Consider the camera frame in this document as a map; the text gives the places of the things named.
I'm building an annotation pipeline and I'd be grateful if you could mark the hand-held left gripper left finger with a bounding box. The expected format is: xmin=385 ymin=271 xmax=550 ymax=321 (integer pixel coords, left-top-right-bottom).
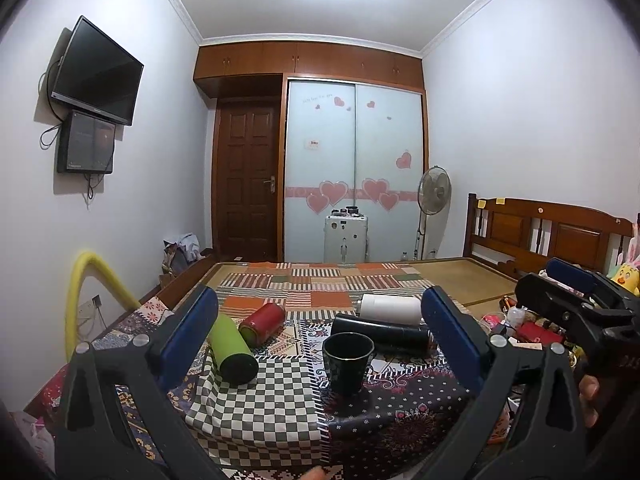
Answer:
xmin=54 ymin=285 xmax=227 ymax=480

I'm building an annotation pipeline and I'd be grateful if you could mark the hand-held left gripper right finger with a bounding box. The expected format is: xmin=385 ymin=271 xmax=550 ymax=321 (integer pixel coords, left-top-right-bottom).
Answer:
xmin=415 ymin=285 xmax=589 ymax=480

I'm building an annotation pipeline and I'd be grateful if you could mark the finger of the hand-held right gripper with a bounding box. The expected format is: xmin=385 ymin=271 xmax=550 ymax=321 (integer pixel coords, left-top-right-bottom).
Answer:
xmin=528 ymin=273 xmax=636 ymax=347
xmin=545 ymin=258 xmax=626 ymax=302

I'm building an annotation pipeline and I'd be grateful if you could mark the green cup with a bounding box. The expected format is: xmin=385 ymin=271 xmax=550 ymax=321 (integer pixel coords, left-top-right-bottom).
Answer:
xmin=207 ymin=314 xmax=260 ymax=387

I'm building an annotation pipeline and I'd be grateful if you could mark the black thermos cup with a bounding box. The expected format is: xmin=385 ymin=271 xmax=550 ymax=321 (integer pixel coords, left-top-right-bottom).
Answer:
xmin=330 ymin=313 xmax=439 ymax=354

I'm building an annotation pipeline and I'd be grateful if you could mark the white cup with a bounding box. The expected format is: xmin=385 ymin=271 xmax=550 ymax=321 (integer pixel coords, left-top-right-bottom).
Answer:
xmin=355 ymin=293 xmax=424 ymax=329

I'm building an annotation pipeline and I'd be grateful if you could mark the red cup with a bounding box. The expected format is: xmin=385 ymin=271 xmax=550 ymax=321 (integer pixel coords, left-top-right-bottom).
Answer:
xmin=238 ymin=302 xmax=287 ymax=347

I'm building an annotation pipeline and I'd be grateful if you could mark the person's right hand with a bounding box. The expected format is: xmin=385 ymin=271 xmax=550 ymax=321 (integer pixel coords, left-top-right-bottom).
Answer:
xmin=578 ymin=374 xmax=601 ymax=429

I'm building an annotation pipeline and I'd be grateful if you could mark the red box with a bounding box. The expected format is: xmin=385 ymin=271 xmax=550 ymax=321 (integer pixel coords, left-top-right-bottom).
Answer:
xmin=516 ymin=320 xmax=567 ymax=347

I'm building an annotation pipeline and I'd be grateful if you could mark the clear plastic bottle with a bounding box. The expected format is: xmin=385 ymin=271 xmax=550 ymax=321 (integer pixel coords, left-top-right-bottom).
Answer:
xmin=504 ymin=304 xmax=527 ymax=332

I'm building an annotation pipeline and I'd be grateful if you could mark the yellow plush toy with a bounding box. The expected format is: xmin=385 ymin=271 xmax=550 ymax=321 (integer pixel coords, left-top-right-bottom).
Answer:
xmin=608 ymin=237 xmax=640 ymax=297

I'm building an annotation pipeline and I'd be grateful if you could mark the pile of clothes and bags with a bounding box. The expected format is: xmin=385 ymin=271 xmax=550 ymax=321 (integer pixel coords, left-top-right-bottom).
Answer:
xmin=159 ymin=232 xmax=204 ymax=277

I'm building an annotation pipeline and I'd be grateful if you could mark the dark floral blanket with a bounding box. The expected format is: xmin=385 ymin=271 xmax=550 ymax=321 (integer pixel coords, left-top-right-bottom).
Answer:
xmin=90 ymin=296 xmax=503 ymax=480

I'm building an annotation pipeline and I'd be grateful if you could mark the checkered cloth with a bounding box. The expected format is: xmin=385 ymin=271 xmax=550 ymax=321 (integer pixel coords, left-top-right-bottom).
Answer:
xmin=184 ymin=329 xmax=327 ymax=467

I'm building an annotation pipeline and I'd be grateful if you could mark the yellow foam tube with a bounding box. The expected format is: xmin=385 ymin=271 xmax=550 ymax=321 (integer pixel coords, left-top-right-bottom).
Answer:
xmin=66 ymin=251 xmax=142 ymax=362

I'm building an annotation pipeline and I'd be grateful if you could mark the black mug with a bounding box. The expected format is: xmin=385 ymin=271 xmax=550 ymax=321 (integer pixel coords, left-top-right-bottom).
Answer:
xmin=322 ymin=332 xmax=377 ymax=396

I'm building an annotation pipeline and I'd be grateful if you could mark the patchwork blanket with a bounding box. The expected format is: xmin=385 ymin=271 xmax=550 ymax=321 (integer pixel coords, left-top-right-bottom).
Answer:
xmin=216 ymin=261 xmax=427 ymax=312

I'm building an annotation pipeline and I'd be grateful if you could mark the white small cabinet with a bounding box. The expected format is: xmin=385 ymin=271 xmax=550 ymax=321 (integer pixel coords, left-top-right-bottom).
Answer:
xmin=323 ymin=214 xmax=370 ymax=264

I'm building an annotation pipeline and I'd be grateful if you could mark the standing fan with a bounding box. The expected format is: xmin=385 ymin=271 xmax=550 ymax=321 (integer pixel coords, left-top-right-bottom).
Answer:
xmin=415 ymin=164 xmax=454 ymax=261

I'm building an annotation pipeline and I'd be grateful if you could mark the brown wooden door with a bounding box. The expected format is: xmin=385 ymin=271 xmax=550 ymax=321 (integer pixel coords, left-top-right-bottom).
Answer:
xmin=212 ymin=97 xmax=284 ymax=264

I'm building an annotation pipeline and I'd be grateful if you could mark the pink floral sheet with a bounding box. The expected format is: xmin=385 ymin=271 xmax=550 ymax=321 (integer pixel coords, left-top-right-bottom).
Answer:
xmin=9 ymin=364 xmax=69 ymax=467

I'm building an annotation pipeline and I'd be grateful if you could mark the wooden wardrobe with glass doors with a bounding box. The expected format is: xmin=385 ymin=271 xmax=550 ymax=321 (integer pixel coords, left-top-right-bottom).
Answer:
xmin=192 ymin=39 xmax=431 ymax=264

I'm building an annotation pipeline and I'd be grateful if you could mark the wall socket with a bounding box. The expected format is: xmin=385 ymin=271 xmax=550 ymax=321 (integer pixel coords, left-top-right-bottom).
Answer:
xmin=75 ymin=294 xmax=104 ymax=317

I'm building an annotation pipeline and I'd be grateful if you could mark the small black wall screen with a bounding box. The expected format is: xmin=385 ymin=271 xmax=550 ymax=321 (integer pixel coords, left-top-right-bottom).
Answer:
xmin=56 ymin=109 xmax=117 ymax=176

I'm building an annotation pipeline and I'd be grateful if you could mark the wall-mounted black television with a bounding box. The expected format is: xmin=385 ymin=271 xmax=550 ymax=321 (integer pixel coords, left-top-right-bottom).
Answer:
xmin=49 ymin=15 xmax=145 ymax=127

